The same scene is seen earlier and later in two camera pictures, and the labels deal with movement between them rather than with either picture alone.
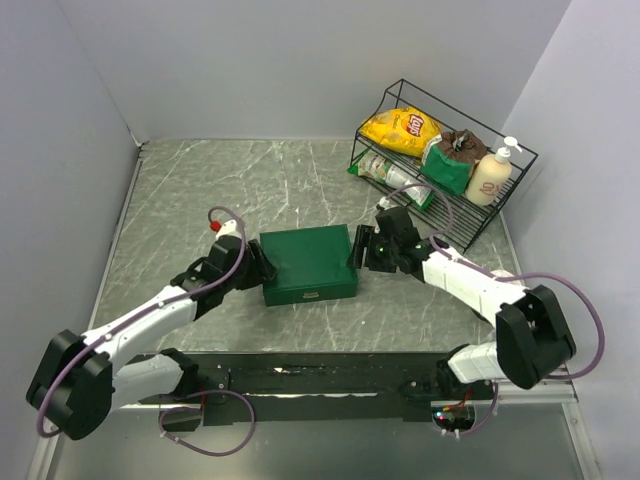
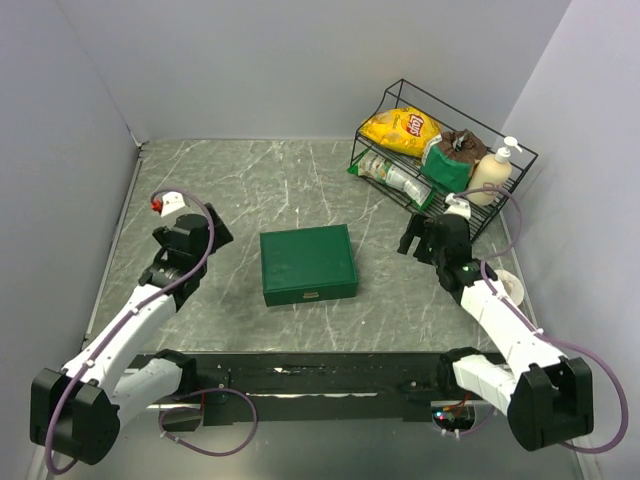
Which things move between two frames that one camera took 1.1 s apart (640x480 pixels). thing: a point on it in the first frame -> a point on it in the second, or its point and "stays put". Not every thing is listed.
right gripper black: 365,238 -> 418,226
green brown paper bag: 448,158 stays put
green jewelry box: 311,265 stays put
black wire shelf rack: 450,166 stays put
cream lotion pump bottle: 490,176 stays put
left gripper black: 260,269 -> 220,234
